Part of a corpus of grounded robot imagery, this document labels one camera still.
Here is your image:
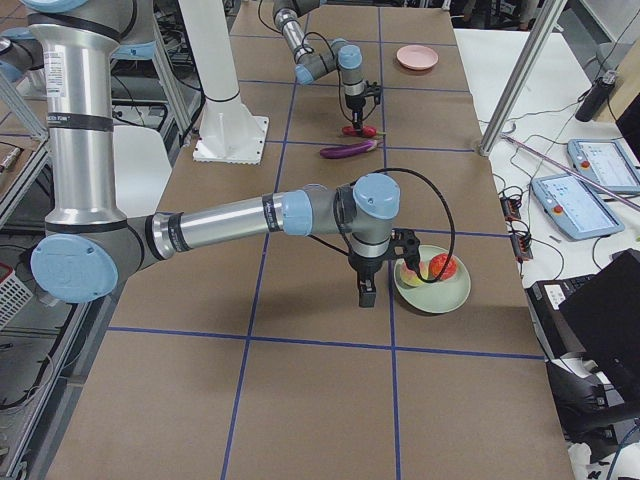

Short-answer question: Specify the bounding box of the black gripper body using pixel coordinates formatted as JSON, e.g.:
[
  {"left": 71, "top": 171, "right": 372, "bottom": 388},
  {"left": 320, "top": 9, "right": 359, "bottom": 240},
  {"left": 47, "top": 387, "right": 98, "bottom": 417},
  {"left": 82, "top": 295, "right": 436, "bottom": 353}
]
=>
[
  {"left": 348, "top": 251, "right": 393, "bottom": 280},
  {"left": 344, "top": 93, "right": 365, "bottom": 112}
]

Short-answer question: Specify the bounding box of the red chili pepper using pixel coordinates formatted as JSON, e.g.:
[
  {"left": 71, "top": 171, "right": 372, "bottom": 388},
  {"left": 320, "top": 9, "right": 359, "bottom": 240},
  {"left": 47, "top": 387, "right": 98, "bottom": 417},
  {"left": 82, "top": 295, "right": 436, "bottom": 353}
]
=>
[{"left": 341, "top": 125, "right": 386, "bottom": 139}]

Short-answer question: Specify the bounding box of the purple eggplant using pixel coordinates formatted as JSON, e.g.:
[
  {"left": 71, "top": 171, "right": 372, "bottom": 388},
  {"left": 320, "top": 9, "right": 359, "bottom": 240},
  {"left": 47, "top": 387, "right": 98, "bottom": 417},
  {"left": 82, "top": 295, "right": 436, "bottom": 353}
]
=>
[{"left": 319, "top": 139, "right": 378, "bottom": 159}]

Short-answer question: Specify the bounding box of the yellow pink peach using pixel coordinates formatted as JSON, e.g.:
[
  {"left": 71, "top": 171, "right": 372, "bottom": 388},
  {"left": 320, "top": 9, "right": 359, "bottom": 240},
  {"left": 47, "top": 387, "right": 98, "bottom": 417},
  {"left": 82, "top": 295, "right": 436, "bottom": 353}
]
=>
[{"left": 398, "top": 262, "right": 429, "bottom": 288}]

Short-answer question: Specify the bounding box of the red yellow pomegranate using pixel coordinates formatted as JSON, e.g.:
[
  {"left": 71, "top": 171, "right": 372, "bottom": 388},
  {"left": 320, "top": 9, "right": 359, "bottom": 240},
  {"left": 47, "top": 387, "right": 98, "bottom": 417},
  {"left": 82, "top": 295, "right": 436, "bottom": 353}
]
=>
[{"left": 428, "top": 253, "right": 458, "bottom": 281}]

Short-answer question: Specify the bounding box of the green plate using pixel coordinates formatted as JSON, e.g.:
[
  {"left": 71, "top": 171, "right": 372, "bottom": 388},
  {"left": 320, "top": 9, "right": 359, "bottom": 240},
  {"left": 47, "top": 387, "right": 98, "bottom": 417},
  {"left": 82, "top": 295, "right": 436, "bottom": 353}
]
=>
[{"left": 393, "top": 245, "right": 471, "bottom": 314}]

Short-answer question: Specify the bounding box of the pink plate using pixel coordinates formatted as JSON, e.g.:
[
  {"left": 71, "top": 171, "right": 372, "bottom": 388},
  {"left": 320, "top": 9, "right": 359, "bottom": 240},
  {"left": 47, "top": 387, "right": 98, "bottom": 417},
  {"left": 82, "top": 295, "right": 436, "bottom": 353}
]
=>
[{"left": 396, "top": 44, "right": 439, "bottom": 71}]

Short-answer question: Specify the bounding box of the near blue teach pendant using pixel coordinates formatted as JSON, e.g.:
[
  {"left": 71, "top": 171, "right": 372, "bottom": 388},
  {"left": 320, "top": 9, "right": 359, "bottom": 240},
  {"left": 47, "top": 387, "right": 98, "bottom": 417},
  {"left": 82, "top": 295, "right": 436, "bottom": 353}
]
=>
[{"left": 531, "top": 174, "right": 624, "bottom": 240}]

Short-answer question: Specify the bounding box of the blue teach pendant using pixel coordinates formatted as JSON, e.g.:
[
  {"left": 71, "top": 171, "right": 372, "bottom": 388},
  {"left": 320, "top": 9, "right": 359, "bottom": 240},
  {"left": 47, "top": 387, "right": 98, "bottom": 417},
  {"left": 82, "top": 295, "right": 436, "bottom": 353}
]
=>
[
  {"left": 567, "top": 139, "right": 639, "bottom": 194},
  {"left": 531, "top": 174, "right": 624, "bottom": 240}
]

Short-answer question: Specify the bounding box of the white chair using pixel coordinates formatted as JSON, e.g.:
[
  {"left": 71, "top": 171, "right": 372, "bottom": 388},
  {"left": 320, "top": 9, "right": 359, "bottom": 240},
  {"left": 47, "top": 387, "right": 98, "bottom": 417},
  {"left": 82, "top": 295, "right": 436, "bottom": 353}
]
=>
[{"left": 113, "top": 125, "right": 172, "bottom": 217}]

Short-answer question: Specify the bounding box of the metal reacher stick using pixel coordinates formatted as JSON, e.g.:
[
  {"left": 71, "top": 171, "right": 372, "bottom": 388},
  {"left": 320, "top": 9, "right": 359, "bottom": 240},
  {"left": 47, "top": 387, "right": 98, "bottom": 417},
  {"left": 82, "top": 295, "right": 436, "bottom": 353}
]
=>
[{"left": 501, "top": 130, "right": 640, "bottom": 212}]

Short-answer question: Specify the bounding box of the black laptop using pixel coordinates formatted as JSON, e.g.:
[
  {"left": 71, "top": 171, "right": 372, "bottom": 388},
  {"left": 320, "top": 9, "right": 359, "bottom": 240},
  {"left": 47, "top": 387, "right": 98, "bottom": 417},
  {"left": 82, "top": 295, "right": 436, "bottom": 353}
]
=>
[{"left": 526, "top": 249, "right": 639, "bottom": 400}]

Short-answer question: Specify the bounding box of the black water bottle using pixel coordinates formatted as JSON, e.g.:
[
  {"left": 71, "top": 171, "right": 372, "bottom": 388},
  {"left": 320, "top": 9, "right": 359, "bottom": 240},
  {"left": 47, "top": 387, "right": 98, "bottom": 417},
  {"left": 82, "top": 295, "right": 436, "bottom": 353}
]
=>
[{"left": 574, "top": 69, "right": 618, "bottom": 122}]

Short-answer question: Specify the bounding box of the far blue teach pendant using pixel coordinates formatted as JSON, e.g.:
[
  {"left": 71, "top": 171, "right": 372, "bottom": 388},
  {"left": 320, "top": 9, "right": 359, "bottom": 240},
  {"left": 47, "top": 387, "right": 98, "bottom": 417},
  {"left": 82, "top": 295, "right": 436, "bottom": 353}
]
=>
[{"left": 567, "top": 139, "right": 639, "bottom": 194}]

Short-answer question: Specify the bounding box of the white camera stand column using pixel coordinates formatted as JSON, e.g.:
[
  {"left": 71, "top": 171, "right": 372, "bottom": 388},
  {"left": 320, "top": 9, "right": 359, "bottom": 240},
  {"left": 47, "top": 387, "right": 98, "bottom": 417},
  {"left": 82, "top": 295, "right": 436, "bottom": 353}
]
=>
[{"left": 179, "top": 0, "right": 269, "bottom": 165}]

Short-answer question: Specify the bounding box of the aluminium frame post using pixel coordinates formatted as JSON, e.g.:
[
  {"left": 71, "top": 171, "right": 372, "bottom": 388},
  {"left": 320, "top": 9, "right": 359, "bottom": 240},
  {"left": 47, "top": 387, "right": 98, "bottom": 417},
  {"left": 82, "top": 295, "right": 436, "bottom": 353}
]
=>
[{"left": 478, "top": 0, "right": 567, "bottom": 157}]

